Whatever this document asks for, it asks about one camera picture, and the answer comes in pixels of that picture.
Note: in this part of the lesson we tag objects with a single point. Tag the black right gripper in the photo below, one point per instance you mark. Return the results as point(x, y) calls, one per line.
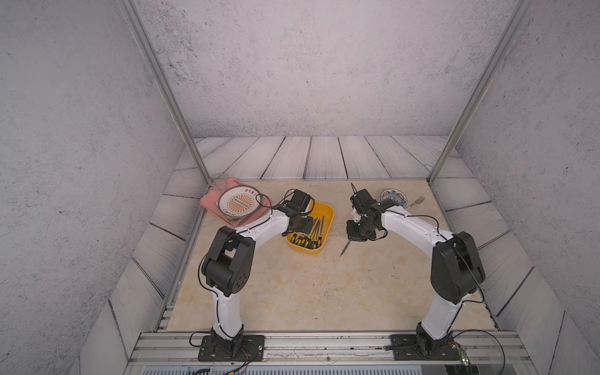
point(352, 236)

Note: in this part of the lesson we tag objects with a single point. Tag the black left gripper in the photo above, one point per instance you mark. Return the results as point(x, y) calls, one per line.
point(309, 220)

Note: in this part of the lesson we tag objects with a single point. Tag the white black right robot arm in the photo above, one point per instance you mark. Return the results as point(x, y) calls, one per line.
point(456, 268)

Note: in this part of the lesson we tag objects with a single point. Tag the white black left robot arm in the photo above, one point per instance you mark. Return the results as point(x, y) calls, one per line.
point(228, 263)

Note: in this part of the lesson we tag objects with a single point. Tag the yellow plastic storage box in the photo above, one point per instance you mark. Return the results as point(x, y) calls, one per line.
point(320, 209)

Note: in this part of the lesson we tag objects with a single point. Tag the blue yellow patterned bowl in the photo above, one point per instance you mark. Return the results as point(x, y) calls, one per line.
point(396, 196)

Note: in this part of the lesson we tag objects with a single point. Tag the pink square tray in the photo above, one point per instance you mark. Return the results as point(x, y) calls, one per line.
point(209, 202)

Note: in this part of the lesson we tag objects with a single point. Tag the white round printed plate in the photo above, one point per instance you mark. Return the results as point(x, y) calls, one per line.
point(239, 201)

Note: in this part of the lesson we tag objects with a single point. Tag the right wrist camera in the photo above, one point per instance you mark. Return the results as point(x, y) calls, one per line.
point(362, 202)

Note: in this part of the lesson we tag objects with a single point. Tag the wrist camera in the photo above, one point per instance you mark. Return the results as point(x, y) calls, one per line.
point(299, 201)
point(362, 202)

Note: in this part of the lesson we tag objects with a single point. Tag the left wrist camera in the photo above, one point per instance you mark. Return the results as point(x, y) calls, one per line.
point(299, 201)

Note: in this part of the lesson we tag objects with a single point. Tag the fork with white handle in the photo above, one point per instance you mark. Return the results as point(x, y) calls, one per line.
point(416, 202)

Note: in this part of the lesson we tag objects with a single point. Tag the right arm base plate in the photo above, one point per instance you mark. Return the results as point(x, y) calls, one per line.
point(420, 346)

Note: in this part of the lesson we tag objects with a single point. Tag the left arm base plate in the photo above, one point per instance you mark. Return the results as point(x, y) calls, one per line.
point(242, 348)

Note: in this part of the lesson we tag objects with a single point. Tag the aluminium front rail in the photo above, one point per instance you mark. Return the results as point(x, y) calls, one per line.
point(378, 352)

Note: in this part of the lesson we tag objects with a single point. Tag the right aluminium frame post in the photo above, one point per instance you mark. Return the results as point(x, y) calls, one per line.
point(499, 53)

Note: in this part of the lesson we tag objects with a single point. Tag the aluminium frame post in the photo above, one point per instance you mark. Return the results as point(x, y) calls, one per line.
point(144, 43)
point(499, 53)

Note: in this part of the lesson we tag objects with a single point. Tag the left aluminium frame post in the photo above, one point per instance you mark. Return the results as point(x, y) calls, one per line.
point(144, 43)

